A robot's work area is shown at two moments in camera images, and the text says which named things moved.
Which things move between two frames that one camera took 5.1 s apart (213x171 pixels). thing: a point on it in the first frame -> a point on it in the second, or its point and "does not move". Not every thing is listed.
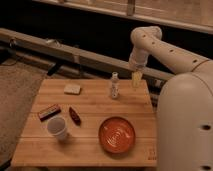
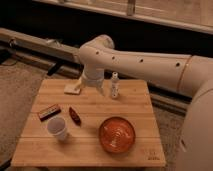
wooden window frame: [193, 15] does not move
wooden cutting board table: [88, 123] does not move
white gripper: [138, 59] -> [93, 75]
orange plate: [117, 135] does not move
